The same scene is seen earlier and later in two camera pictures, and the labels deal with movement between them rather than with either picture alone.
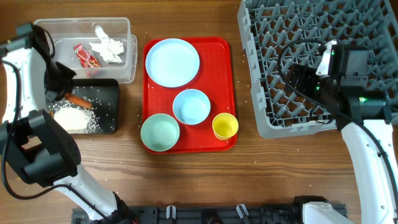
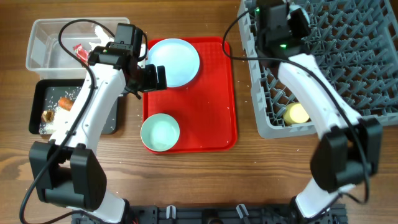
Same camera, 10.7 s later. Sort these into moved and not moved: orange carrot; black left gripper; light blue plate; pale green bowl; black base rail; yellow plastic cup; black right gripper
Moved: black right gripper; orange carrot; black left gripper; yellow plastic cup
Not moved: light blue plate; black base rail; pale green bowl
